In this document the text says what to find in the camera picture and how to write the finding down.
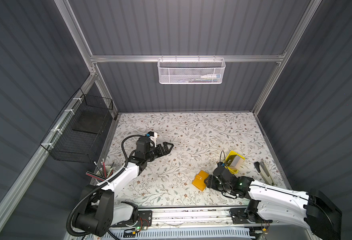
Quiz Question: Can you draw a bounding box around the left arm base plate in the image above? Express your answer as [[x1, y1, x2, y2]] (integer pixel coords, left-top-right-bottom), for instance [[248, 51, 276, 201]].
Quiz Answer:
[[111, 210, 153, 228]]

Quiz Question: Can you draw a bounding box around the white wire mesh basket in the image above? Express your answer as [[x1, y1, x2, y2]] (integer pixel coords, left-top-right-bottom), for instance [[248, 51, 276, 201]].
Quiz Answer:
[[157, 58, 226, 85]]

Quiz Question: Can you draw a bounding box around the white tube in basket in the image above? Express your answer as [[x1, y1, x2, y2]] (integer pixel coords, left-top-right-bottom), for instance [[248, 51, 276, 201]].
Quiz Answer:
[[199, 74, 222, 81]]

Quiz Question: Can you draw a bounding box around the yellow leather card holder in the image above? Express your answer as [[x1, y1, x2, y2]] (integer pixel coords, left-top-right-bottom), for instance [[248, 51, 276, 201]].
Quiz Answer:
[[192, 170, 209, 192]]

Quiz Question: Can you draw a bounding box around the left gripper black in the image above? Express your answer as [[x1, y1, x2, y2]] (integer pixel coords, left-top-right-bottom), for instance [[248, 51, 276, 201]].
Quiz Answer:
[[144, 141, 173, 162]]

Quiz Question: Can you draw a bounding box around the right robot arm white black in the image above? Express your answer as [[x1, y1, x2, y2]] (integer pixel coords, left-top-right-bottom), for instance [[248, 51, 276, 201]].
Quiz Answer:
[[203, 165, 342, 240]]

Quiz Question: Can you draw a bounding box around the stack of credit cards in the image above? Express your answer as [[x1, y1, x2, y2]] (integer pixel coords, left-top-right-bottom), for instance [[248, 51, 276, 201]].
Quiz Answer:
[[228, 155, 245, 172]]

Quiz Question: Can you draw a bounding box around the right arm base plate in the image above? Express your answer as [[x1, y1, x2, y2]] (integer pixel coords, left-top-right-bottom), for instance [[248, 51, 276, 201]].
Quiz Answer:
[[229, 208, 273, 225]]

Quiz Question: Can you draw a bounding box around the black pad in basket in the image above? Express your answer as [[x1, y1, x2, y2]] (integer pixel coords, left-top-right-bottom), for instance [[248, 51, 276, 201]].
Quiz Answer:
[[72, 108, 110, 135]]

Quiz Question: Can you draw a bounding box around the yellow plastic card tray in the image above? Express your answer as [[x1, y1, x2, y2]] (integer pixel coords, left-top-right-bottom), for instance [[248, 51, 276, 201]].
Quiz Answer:
[[224, 151, 245, 175]]

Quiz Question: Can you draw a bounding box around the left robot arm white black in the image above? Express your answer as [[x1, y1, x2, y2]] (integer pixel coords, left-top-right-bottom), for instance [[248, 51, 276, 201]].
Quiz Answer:
[[66, 132, 174, 237]]

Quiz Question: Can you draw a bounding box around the black wire mesh basket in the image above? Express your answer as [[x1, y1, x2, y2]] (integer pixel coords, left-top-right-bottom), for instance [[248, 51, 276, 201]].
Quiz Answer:
[[41, 91, 114, 164]]

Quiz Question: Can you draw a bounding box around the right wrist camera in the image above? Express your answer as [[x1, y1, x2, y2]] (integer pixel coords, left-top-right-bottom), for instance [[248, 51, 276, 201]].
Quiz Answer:
[[217, 162, 225, 168]]

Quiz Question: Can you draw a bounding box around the pen holder with pens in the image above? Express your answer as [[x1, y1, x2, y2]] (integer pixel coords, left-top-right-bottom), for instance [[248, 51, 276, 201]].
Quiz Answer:
[[86, 160, 115, 183]]

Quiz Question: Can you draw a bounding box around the black corrugated cable left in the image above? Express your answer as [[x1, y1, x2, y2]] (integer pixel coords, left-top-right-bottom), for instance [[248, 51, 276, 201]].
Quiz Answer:
[[66, 134, 144, 238]]

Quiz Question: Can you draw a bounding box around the aluminium front rail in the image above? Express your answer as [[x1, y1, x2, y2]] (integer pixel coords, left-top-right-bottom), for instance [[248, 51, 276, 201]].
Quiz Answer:
[[73, 205, 310, 229]]

